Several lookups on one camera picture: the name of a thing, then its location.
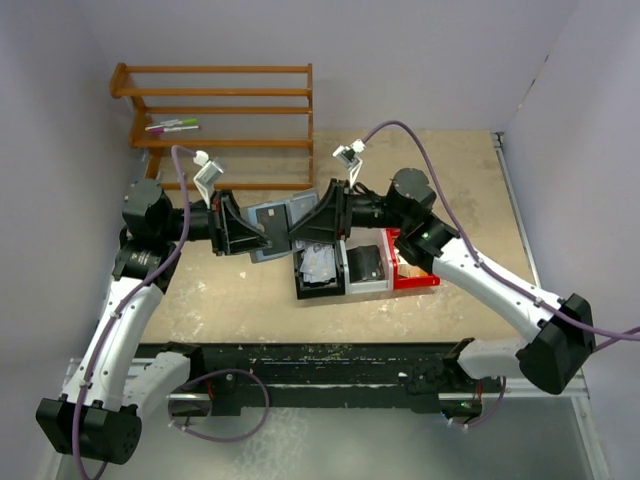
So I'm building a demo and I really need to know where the grey card holder wallet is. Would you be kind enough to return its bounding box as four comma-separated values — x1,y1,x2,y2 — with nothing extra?
241,189,319,264

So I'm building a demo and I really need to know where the black VIP card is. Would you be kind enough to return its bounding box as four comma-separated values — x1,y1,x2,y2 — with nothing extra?
256,204,291,256

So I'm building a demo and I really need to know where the white plastic bin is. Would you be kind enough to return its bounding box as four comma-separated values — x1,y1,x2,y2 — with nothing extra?
338,228,393,295

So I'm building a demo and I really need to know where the black plastic bin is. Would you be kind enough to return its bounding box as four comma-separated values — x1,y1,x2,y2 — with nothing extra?
293,242,346,300

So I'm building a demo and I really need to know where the red plastic bin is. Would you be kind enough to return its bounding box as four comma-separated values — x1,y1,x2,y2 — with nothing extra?
381,228,441,291

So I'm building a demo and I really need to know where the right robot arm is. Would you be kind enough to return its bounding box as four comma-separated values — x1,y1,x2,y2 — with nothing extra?
289,168,595,395

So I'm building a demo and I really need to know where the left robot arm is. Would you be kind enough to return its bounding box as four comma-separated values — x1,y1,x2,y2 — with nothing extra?
36,179,270,465

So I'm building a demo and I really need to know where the white VIP cards pile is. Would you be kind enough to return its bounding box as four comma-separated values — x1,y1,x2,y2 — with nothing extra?
300,243,336,283

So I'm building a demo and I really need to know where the black cards pile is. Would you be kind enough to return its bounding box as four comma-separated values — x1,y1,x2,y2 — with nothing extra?
347,245,385,283

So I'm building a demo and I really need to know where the gold cards pile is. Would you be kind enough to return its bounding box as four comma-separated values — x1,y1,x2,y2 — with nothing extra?
397,263,429,278

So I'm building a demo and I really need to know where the wooden shelf rack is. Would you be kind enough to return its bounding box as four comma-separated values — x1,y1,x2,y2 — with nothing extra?
109,63,314,191

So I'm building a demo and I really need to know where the green marker pen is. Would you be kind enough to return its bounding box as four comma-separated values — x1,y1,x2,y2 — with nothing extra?
160,118,198,127

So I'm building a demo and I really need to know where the pink marker pen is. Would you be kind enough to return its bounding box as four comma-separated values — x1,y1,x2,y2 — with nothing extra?
146,125,200,135

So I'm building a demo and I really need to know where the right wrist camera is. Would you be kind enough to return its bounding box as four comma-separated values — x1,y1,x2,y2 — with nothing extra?
332,139,366,187

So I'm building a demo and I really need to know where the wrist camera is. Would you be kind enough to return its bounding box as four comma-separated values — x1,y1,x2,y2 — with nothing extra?
332,139,366,187
193,150,225,208

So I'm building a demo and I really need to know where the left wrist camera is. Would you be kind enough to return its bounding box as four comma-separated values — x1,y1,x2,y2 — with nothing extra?
193,150,225,208

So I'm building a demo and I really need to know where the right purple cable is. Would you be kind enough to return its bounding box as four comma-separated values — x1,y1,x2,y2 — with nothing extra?
363,119,640,351

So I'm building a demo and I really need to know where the loose purple cable loop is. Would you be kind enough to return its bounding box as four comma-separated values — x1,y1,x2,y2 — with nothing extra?
167,367,271,442

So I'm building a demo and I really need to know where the aluminium rail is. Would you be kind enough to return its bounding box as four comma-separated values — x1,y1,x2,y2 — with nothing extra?
505,371,590,398

